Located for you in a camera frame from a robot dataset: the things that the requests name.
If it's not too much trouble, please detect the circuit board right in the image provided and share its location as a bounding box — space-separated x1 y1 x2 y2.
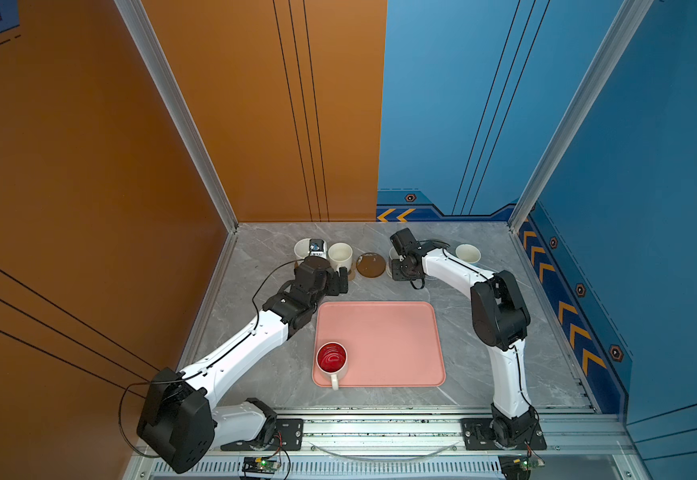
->
498 456 546 480

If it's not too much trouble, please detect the light blue mug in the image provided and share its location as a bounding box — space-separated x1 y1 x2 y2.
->
455 244 482 265

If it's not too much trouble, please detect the aluminium corner post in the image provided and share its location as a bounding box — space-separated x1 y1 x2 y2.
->
507 0 653 233
114 0 238 234

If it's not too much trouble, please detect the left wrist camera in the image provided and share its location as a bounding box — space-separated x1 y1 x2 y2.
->
308 239 328 259

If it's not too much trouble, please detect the aluminium corner post right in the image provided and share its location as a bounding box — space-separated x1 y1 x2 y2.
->
507 0 653 233

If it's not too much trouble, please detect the dark brown rimmed coaster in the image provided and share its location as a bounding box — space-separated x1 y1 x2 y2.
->
356 252 386 278

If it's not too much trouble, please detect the aluminium corner post left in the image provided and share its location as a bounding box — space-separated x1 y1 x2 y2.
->
114 0 238 234

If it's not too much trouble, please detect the aluminium front rail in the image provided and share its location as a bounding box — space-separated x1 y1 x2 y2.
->
121 410 652 480

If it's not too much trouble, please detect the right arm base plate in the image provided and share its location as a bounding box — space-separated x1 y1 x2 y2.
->
460 417 547 452

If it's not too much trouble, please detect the pink rectangular tray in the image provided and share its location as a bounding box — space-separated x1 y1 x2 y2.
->
314 301 446 388

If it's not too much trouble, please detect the purple mug white inside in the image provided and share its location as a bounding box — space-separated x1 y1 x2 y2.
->
386 247 399 277

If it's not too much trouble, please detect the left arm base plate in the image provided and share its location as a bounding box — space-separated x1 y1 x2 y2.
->
220 418 304 452

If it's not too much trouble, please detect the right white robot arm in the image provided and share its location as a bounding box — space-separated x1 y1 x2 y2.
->
390 228 547 451

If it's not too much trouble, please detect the red inside white mug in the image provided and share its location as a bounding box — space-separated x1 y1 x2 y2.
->
316 342 348 391

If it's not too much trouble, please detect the green circuit board left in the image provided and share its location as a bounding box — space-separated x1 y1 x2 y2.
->
240 457 282 479

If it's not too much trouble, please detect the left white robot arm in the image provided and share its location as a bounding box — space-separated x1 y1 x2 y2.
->
136 256 348 474

